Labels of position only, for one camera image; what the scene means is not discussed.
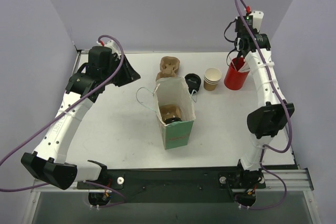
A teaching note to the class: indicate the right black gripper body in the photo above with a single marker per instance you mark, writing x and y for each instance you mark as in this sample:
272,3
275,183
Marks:
241,54

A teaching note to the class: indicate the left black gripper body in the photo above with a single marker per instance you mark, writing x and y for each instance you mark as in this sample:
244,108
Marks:
125,69

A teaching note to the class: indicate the brown cardboard cup carrier stack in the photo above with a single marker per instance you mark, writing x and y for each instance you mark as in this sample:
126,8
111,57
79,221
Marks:
169,67

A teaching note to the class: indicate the green paper takeout bag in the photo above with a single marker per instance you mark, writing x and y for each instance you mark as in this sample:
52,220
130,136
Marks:
173,90

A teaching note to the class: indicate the single brown cardboard cup carrier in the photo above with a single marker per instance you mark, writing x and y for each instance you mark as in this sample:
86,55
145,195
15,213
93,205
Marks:
169,111

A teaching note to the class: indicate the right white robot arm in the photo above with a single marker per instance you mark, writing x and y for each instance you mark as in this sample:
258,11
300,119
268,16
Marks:
269,118

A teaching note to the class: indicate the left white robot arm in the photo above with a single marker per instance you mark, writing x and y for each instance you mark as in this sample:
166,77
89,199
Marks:
105,65

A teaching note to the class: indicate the black coffee lid stack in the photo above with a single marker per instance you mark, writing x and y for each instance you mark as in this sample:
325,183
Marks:
193,82

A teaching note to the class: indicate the white wrapped straws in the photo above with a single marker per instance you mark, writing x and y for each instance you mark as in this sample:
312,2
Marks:
236,62

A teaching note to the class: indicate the red straw holder cup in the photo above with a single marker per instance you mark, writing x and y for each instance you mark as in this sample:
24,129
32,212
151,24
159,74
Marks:
235,78

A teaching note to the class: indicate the brown paper cup stack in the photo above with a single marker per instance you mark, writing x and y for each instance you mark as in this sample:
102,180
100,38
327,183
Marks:
212,77

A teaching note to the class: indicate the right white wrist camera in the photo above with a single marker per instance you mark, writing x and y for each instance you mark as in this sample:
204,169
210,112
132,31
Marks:
257,16

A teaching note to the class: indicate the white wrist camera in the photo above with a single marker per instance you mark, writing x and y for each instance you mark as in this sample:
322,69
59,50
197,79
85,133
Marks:
257,16
112,45

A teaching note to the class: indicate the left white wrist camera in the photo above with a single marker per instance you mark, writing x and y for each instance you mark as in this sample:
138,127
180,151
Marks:
112,45

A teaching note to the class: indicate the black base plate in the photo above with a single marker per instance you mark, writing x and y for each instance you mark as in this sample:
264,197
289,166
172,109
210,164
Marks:
167,194

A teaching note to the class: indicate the aluminium front rail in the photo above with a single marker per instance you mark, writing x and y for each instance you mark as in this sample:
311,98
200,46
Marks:
201,178

